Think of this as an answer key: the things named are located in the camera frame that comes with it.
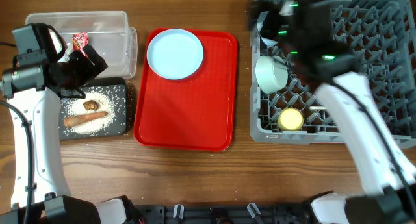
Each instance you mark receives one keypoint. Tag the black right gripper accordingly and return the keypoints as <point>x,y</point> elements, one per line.
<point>274,13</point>

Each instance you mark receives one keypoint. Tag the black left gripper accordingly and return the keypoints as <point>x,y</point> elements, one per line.
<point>88,70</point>

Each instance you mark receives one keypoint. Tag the light green cup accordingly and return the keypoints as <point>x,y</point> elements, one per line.
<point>271,74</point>

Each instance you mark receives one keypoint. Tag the red snack wrapper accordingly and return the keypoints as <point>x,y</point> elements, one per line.
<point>79,41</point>

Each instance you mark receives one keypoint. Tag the brown food scrap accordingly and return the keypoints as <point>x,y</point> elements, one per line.
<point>91,105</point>

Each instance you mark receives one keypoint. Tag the pile of white rice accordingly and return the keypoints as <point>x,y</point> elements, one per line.
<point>91,126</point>

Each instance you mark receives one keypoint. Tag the yellow plastic cup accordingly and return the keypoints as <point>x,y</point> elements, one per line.
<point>290,119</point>

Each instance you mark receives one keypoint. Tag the white plastic spoon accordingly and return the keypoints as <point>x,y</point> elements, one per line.
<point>317,108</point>

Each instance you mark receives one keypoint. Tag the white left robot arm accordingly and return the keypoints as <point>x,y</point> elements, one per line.
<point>32,93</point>

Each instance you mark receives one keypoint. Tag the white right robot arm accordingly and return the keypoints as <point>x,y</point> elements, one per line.
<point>387,176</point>

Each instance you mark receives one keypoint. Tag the black tray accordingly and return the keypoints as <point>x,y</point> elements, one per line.
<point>120,97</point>

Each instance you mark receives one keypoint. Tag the clear plastic bin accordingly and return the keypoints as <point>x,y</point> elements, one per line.
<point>108,32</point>

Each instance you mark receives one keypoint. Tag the light blue plate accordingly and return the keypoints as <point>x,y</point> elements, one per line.
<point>175,54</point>

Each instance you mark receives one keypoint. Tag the red serving tray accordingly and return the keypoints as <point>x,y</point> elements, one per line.
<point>194,113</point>

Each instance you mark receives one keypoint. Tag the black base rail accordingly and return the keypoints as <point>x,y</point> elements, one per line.
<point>280,213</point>

